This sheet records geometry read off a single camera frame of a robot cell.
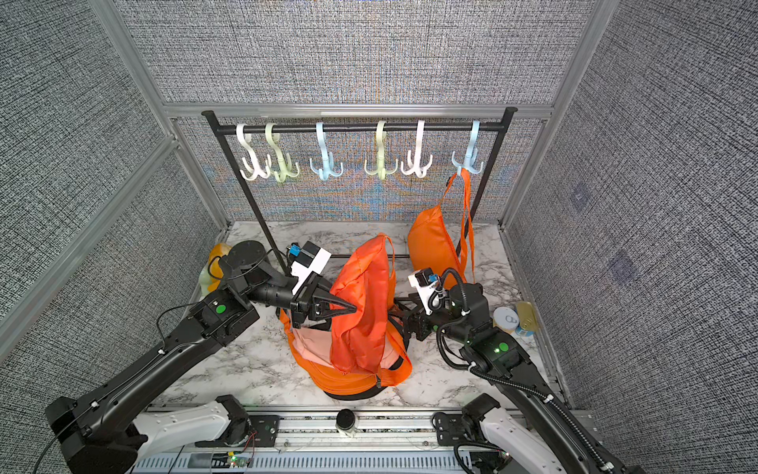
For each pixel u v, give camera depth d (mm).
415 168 682
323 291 501
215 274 1000
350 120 924
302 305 473
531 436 545
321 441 731
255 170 684
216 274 1001
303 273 469
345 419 663
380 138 607
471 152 644
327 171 672
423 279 586
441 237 898
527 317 907
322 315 515
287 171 687
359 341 555
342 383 769
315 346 781
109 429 390
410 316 595
